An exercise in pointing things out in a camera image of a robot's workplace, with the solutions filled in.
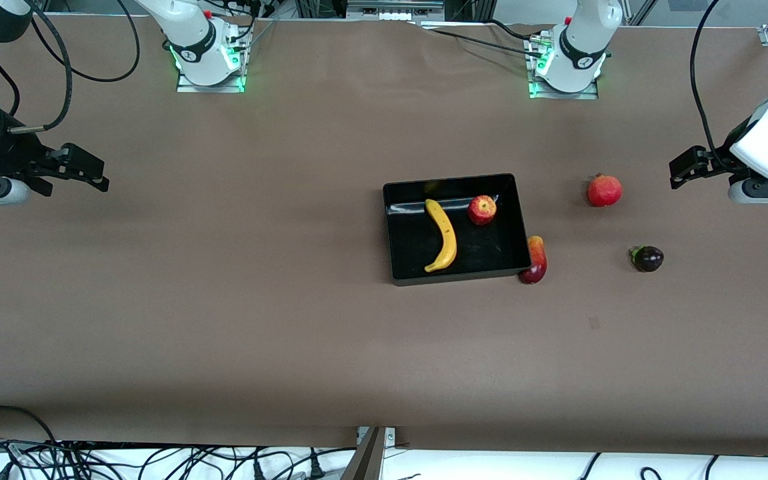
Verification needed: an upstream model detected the red apple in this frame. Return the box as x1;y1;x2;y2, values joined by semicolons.
468;195;497;226

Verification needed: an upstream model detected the black plastic tray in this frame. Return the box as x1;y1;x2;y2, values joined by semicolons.
383;173;533;287

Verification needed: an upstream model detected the yellow banana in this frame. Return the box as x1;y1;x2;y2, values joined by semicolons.
424;199;457;273

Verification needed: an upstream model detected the red pomegranate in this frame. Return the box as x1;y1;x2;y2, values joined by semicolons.
587;173;623;207

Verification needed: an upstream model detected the red yellow mango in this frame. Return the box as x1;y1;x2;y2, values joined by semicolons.
519;235;548;285

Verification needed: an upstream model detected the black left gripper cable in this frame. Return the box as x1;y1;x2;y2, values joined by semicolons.
689;0;735;167

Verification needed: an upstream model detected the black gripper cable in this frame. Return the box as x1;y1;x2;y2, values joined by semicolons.
689;0;735;167
0;7;73;133

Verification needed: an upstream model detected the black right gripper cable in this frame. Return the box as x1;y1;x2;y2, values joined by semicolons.
0;7;73;133

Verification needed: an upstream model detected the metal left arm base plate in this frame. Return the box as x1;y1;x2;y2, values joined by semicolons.
526;33;600;101

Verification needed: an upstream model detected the black right arm loop cable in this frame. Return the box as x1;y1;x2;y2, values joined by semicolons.
57;0;142;83

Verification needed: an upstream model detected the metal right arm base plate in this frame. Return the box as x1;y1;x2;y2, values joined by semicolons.
176;23;251;93

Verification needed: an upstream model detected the black looping floor cable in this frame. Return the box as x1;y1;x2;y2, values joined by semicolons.
0;405;59;446

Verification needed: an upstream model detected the black cable across table edge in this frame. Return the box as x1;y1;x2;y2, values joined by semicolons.
424;19;551;57

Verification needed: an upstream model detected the black tangled floor cable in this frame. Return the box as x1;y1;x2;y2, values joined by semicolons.
0;437;358;480

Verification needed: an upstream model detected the metal table edge bracket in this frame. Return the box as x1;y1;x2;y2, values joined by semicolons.
341;427;398;480

